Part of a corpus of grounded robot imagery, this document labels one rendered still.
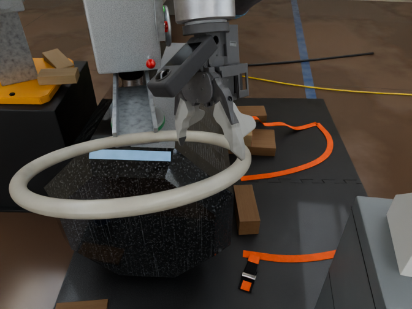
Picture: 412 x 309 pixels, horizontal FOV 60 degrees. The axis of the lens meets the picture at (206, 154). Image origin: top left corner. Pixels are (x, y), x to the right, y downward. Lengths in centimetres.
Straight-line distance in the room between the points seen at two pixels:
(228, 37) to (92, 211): 33
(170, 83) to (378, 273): 82
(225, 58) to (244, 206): 164
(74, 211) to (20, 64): 168
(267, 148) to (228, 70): 213
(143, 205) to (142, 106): 66
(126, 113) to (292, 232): 139
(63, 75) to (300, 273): 165
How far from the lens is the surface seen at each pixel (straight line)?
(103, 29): 123
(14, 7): 207
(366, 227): 121
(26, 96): 208
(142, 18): 122
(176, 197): 56
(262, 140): 273
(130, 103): 120
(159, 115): 149
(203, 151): 155
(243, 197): 220
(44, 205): 62
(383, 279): 111
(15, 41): 216
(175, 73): 49
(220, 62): 57
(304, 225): 228
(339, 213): 241
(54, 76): 212
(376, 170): 285
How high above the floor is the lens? 170
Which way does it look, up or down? 39 degrees down
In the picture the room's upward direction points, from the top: straight up
